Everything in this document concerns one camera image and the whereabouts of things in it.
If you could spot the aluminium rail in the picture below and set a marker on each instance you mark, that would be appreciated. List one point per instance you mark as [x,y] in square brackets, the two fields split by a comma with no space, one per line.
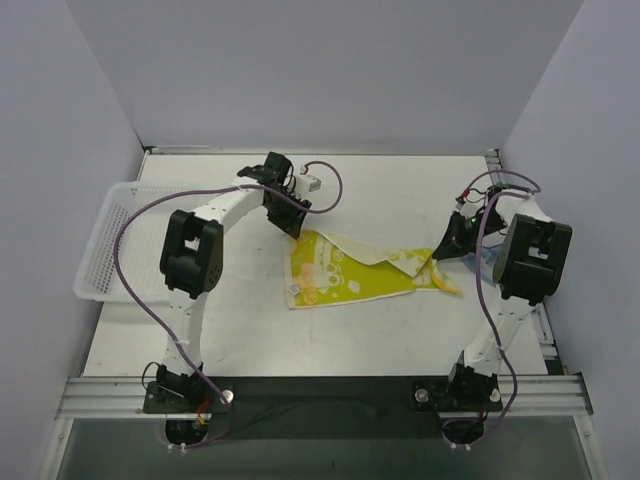
[528,268]
[127,397]

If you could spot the yellow green patterned towel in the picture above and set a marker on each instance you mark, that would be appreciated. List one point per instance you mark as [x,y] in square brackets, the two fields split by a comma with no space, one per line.
[324,270]

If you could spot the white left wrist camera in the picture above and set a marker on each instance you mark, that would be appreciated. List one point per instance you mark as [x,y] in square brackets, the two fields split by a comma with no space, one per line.
[307,184]

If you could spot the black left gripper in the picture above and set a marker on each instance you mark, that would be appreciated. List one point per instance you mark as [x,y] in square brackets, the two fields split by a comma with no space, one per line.
[286,213]

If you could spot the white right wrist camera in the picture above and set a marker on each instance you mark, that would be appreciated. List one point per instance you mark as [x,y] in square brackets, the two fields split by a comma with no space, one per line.
[467,209]

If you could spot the aluminium right side rail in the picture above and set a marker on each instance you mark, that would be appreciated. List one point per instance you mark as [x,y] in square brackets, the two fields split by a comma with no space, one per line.
[528,268]

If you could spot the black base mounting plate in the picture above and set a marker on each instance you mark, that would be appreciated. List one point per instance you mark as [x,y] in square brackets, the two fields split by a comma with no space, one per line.
[323,408]

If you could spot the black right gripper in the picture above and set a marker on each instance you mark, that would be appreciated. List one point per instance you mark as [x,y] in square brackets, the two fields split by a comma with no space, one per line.
[458,235]

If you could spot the aluminium front rail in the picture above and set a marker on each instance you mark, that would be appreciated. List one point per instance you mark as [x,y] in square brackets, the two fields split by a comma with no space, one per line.
[127,397]

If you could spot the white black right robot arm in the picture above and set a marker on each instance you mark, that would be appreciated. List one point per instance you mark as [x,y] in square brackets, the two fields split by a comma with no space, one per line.
[466,378]

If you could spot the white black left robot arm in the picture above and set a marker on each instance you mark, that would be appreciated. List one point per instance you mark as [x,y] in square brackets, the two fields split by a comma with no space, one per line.
[193,252]

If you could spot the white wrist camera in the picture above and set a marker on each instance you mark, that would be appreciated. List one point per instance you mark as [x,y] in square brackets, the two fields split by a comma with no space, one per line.
[307,184]
[467,209]

